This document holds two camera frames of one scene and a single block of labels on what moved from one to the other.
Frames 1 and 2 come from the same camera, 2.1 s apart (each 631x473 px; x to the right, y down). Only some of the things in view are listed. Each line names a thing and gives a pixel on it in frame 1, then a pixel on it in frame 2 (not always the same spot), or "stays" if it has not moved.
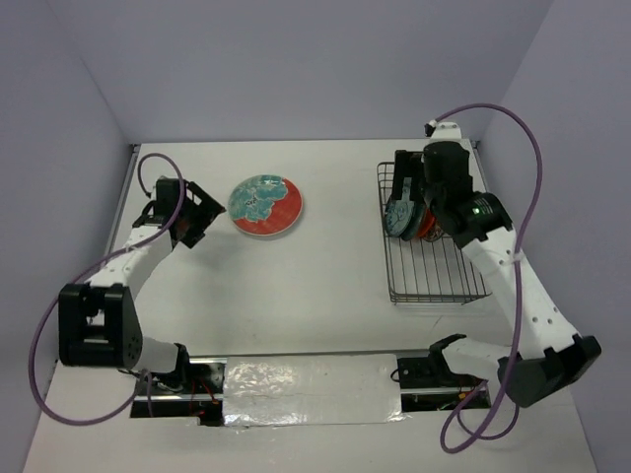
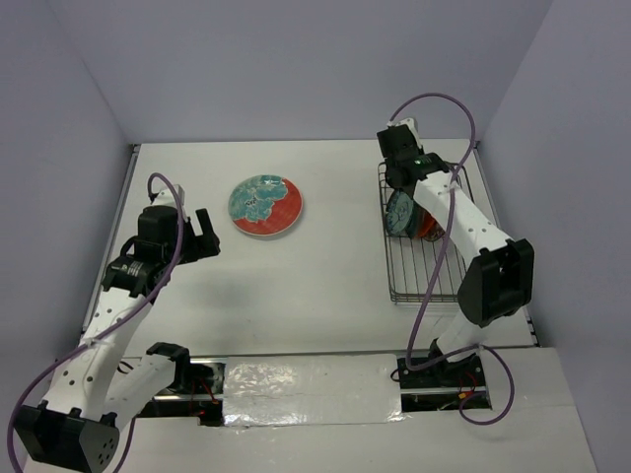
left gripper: (207, 210) -> (202, 245)
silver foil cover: (315, 389) stays
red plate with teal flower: (263, 205) stays
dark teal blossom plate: (419, 210) stays
